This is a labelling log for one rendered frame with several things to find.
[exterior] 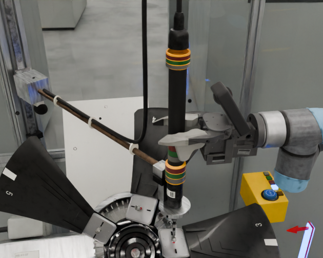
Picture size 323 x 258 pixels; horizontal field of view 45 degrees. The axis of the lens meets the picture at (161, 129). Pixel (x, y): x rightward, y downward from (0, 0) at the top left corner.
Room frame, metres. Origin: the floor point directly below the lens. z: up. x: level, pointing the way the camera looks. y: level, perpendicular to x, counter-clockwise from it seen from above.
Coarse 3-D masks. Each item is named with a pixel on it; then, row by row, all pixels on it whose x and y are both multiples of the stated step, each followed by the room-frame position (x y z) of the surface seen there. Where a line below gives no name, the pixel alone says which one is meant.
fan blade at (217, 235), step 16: (240, 208) 0.77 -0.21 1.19; (256, 208) 0.77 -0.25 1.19; (192, 224) 0.71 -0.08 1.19; (208, 224) 0.71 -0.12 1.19; (224, 224) 0.71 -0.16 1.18; (240, 224) 0.72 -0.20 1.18; (192, 240) 0.66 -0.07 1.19; (208, 240) 0.66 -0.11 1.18; (224, 240) 0.66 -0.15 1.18; (240, 240) 0.67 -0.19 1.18; (256, 240) 0.67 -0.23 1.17; (192, 256) 0.61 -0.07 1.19; (208, 256) 0.62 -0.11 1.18; (224, 256) 0.62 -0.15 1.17; (240, 256) 0.63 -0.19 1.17; (256, 256) 0.63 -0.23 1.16; (272, 256) 0.64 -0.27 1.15
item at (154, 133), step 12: (156, 108) 0.89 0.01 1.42; (156, 132) 0.83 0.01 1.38; (144, 144) 0.83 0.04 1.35; (156, 144) 0.81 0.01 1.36; (156, 156) 0.78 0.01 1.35; (192, 156) 0.75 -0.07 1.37; (144, 168) 0.77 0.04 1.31; (132, 180) 0.77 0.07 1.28; (144, 180) 0.75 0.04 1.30; (132, 192) 0.74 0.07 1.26; (144, 192) 0.72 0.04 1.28; (156, 192) 0.70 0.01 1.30
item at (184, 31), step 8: (176, 16) 0.64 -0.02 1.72; (184, 16) 0.65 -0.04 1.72; (176, 24) 0.64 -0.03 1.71; (176, 32) 0.64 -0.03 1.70; (184, 32) 0.64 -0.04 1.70; (168, 40) 0.65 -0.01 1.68; (176, 40) 0.63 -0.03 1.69; (184, 40) 0.64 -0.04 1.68; (176, 48) 0.63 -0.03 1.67; (184, 48) 0.64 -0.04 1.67; (168, 184) 0.64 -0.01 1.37; (168, 192) 0.64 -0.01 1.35; (176, 192) 0.63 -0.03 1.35; (168, 200) 0.64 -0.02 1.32; (176, 200) 0.63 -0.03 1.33; (176, 208) 0.64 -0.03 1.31
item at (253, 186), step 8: (248, 176) 1.05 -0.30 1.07; (256, 176) 1.05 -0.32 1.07; (264, 176) 1.05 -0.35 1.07; (272, 176) 1.05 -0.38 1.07; (248, 184) 1.01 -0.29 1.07; (256, 184) 1.01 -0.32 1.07; (264, 184) 1.01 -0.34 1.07; (240, 192) 1.06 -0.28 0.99; (248, 192) 1.00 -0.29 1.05; (256, 192) 0.97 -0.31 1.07; (248, 200) 0.99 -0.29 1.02; (256, 200) 0.93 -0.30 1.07; (264, 200) 0.93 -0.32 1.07; (272, 200) 0.93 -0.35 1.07; (280, 200) 0.93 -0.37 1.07; (264, 208) 0.92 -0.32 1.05; (272, 208) 0.92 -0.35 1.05; (280, 208) 0.92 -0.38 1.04; (272, 216) 0.92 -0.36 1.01; (280, 216) 0.92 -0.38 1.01
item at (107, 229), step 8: (96, 216) 0.65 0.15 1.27; (88, 224) 0.67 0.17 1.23; (96, 224) 0.66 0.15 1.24; (104, 224) 0.65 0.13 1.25; (112, 224) 0.64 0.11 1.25; (88, 232) 0.67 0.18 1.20; (104, 232) 0.65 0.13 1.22; (112, 232) 0.65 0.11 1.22; (96, 240) 0.66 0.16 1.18; (104, 240) 0.66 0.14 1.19
